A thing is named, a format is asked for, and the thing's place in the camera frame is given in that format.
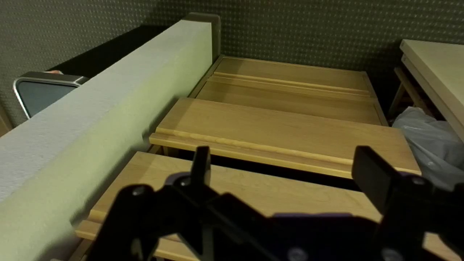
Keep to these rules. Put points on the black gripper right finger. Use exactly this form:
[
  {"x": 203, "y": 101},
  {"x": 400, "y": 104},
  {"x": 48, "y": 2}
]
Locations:
[{"x": 374, "y": 176}]

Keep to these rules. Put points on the light wood top drawer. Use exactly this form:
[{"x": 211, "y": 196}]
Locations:
[{"x": 291, "y": 88}]

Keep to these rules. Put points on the light wooden side table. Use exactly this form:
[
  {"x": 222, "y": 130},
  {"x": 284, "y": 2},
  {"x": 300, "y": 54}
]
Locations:
[{"x": 439, "y": 72}]

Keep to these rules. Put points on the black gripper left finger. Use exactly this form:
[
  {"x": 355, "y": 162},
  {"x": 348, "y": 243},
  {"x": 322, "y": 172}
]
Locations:
[{"x": 200, "y": 169}]

